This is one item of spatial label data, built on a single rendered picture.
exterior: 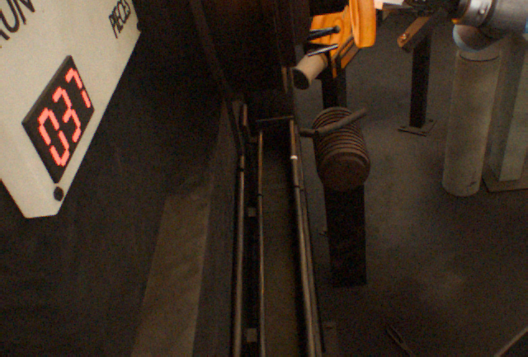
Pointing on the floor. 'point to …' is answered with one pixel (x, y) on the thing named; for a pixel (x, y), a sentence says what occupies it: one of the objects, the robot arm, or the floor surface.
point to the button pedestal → (511, 125)
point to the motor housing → (343, 195)
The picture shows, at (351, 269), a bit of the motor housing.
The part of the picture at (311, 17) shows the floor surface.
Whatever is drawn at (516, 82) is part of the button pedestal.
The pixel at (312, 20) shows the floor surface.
